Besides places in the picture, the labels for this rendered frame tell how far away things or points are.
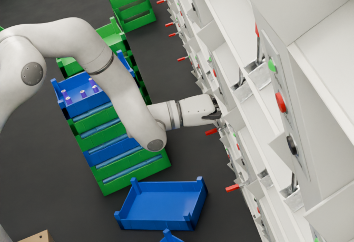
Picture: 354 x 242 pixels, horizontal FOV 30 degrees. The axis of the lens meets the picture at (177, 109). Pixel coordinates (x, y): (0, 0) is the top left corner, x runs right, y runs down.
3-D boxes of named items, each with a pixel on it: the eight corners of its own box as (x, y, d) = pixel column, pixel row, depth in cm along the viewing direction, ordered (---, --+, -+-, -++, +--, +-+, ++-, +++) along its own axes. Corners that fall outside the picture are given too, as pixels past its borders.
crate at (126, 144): (89, 168, 259) (82, 152, 254) (80, 141, 276) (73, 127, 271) (159, 136, 262) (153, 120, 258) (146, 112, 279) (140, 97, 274)
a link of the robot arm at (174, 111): (168, 119, 200) (177, 117, 200) (173, 134, 192) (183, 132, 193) (164, 96, 195) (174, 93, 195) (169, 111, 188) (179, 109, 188)
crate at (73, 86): (66, 120, 246) (58, 103, 241) (58, 96, 262) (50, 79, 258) (140, 88, 249) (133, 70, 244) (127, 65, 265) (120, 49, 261)
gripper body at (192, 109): (174, 115, 200) (210, 108, 201) (180, 134, 192) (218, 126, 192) (171, 94, 196) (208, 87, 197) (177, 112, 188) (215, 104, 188)
